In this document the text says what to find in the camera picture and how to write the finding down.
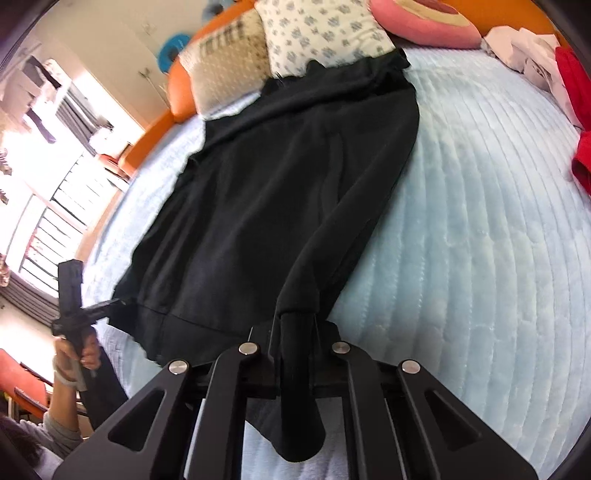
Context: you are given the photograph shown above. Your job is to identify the orange chair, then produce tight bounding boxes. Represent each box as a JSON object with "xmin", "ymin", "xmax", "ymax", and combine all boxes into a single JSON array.
[{"xmin": 0, "ymin": 348, "xmax": 52, "ymax": 418}]

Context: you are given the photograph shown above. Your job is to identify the blue swim ring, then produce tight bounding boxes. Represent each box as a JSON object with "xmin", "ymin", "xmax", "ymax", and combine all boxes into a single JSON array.
[{"xmin": 156, "ymin": 33, "xmax": 193, "ymax": 75}]

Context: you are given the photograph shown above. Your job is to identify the person's left hand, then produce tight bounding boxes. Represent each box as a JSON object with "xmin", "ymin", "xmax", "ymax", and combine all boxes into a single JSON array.
[{"xmin": 52, "ymin": 325, "xmax": 102, "ymax": 386}]

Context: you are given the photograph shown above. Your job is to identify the light blue quilted blanket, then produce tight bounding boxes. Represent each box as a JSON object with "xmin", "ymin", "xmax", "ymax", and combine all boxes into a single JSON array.
[{"xmin": 81, "ymin": 46, "xmax": 591, "ymax": 480}]

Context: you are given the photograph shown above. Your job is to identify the pale pink garment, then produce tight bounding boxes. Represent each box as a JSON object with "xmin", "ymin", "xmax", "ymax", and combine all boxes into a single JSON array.
[{"xmin": 482, "ymin": 27, "xmax": 588, "ymax": 131}]

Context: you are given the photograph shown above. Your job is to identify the white floral pillow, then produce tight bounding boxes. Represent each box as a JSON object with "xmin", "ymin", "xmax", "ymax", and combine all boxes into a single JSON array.
[{"xmin": 254, "ymin": 0, "xmax": 398, "ymax": 80}]

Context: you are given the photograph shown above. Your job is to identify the dark hanging clothes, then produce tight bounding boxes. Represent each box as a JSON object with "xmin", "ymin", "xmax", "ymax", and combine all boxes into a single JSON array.
[{"xmin": 17, "ymin": 54, "xmax": 63, "ymax": 145}]

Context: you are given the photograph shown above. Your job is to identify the red garment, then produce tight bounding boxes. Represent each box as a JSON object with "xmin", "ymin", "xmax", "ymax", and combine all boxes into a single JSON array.
[{"xmin": 554, "ymin": 46, "xmax": 591, "ymax": 195}]

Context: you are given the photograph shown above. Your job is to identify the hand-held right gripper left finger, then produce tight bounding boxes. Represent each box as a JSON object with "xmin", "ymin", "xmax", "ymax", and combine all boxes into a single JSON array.
[{"xmin": 53, "ymin": 342, "xmax": 282, "ymax": 480}]

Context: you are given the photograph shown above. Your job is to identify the pink plush cushion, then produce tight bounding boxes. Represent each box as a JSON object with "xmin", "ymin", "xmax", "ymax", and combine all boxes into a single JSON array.
[{"xmin": 369, "ymin": 0, "xmax": 483, "ymax": 50}]

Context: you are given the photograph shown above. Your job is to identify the beige patchwork pillow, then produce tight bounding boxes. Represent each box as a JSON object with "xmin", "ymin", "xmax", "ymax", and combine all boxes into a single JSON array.
[{"xmin": 178, "ymin": 8, "xmax": 273, "ymax": 118}]

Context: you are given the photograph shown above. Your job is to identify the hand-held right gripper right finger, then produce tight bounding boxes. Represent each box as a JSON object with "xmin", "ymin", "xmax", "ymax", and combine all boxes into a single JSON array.
[{"xmin": 314, "ymin": 340, "xmax": 539, "ymax": 480}]

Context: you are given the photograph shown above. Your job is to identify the person's head hair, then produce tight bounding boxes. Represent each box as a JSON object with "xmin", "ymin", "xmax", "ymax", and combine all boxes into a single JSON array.
[{"xmin": 0, "ymin": 414, "xmax": 43, "ymax": 469}]

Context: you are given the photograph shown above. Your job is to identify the grey curtain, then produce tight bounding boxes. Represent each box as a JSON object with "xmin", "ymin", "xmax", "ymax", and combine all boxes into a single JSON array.
[{"xmin": 54, "ymin": 85, "xmax": 115, "ymax": 157}]

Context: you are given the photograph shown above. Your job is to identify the orange back cushion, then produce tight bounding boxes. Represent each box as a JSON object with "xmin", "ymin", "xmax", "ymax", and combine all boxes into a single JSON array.
[
  {"xmin": 462, "ymin": 0, "xmax": 560, "ymax": 38},
  {"xmin": 165, "ymin": 0, "xmax": 259, "ymax": 124}
]

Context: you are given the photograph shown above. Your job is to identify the black zip jacket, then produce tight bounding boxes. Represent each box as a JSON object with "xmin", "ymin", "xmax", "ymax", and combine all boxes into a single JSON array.
[{"xmin": 111, "ymin": 48, "xmax": 421, "ymax": 463}]

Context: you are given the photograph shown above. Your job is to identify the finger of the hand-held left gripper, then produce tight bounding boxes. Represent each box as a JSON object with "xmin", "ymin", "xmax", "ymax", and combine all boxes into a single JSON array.
[{"xmin": 90, "ymin": 298, "xmax": 127, "ymax": 324}]

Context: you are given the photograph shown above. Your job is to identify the white pole stand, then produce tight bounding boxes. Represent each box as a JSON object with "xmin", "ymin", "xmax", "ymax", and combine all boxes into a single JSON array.
[{"xmin": 140, "ymin": 67, "xmax": 171, "ymax": 108}]

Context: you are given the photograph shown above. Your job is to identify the person's left forearm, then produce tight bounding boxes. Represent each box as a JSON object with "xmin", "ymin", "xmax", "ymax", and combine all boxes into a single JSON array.
[{"xmin": 41, "ymin": 371, "xmax": 100, "ymax": 460}]

